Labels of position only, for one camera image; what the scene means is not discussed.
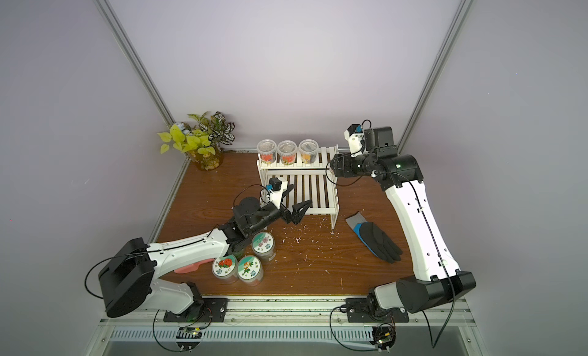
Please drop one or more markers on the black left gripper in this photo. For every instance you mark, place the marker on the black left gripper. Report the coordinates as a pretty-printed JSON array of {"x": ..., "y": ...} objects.
[{"x": 289, "y": 217}]

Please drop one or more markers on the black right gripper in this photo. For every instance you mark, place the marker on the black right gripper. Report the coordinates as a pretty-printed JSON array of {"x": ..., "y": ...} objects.
[{"x": 334, "y": 165}]

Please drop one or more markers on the clear seed container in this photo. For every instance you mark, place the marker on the clear seed container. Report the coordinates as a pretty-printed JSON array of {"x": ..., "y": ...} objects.
[
  {"x": 308, "y": 151},
  {"x": 287, "y": 151}
]

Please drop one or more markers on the clear container red seeds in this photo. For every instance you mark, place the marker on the clear container red seeds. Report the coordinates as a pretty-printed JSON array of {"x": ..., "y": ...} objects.
[{"x": 267, "y": 151}]

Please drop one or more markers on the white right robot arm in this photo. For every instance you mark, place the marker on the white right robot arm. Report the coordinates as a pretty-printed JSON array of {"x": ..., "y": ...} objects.
[{"x": 437, "y": 277}]

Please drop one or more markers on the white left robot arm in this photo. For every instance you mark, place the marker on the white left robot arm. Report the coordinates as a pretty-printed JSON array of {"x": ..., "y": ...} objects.
[{"x": 133, "y": 278}]

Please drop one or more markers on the white wooden slatted shelf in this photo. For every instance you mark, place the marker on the white wooden slatted shelf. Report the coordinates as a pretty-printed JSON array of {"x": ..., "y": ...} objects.
[{"x": 312, "y": 182}]

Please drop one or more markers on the jar with orange flower lid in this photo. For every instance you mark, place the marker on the jar with orange flower lid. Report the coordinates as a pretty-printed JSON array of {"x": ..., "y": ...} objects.
[{"x": 250, "y": 270}]

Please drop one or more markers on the jar with strawberry lid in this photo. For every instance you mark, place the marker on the jar with strawberry lid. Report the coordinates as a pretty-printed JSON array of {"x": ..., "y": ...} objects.
[{"x": 225, "y": 269}]

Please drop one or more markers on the black blue garden glove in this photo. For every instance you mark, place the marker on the black blue garden glove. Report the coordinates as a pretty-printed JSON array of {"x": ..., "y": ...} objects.
[{"x": 375, "y": 239}]

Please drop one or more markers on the pink plastic scoop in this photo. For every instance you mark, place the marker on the pink plastic scoop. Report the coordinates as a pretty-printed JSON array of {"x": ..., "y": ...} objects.
[{"x": 192, "y": 267}]

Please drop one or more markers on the green potted plant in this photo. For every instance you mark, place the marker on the green potted plant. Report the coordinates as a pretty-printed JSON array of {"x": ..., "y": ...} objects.
[{"x": 203, "y": 143}]

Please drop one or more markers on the right controller board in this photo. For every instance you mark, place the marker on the right controller board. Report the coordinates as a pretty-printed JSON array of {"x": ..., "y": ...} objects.
[{"x": 384, "y": 337}]

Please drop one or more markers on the controller board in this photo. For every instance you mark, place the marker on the controller board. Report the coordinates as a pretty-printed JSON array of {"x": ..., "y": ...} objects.
[
  {"x": 188, "y": 338},
  {"x": 384, "y": 337}
]

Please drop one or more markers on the left controller board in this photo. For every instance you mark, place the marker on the left controller board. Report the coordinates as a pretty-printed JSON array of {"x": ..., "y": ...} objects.
[{"x": 188, "y": 338}]

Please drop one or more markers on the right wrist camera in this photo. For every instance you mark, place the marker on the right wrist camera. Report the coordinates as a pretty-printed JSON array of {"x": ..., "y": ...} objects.
[{"x": 354, "y": 135}]

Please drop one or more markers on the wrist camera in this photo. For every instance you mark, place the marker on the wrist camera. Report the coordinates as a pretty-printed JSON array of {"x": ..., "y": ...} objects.
[
  {"x": 354, "y": 135},
  {"x": 276, "y": 190}
]

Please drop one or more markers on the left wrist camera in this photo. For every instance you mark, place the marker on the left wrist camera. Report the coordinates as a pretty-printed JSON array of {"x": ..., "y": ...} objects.
[{"x": 276, "y": 190}]

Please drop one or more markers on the aluminium front rail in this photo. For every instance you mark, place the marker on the aluminium front rail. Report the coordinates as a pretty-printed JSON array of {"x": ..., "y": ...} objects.
[{"x": 300, "y": 311}]

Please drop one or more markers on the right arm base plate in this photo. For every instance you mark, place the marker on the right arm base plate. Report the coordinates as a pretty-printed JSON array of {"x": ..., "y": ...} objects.
[{"x": 362, "y": 310}]

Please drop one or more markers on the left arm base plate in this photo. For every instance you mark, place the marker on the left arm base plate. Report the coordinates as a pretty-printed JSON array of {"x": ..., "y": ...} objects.
[{"x": 206, "y": 310}]

